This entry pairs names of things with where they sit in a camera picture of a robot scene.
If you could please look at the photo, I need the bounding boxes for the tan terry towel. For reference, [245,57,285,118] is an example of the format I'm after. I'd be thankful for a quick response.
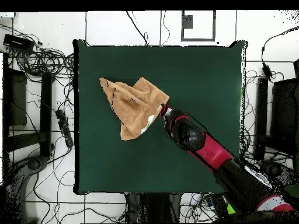
[99,76,171,141]

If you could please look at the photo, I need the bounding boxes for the dark green table cloth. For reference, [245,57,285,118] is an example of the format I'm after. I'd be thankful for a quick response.
[72,38,248,195]

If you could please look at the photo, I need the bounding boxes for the black power strip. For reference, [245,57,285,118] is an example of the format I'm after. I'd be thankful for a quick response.
[55,109,74,148]

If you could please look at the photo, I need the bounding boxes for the black rectangular floor device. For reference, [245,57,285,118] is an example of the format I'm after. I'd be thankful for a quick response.
[208,193,230,221]

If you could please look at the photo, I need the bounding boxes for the grey stand base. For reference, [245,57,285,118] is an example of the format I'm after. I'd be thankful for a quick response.
[4,155,50,223]
[256,159,295,185]

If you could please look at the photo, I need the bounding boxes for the black electronics box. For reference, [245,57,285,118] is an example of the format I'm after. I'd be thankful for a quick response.
[4,33,35,51]

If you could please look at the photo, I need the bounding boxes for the thin black floor cable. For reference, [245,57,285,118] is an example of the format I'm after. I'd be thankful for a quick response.
[160,10,171,46]

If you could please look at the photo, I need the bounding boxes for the thick black floor cable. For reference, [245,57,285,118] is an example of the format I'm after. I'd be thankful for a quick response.
[126,10,150,47]

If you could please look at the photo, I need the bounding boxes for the grey square floor frame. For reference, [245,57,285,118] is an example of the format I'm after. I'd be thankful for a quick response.
[181,10,217,42]

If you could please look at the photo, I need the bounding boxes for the thin tangled cable cluster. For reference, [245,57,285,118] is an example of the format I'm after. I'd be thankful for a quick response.
[180,192,218,222]

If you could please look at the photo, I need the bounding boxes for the black cable with inline adapter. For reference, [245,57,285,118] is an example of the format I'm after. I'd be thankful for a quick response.
[260,26,299,81]

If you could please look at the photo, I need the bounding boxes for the tangled black cable bundle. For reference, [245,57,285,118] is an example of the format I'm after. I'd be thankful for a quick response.
[6,34,75,79]

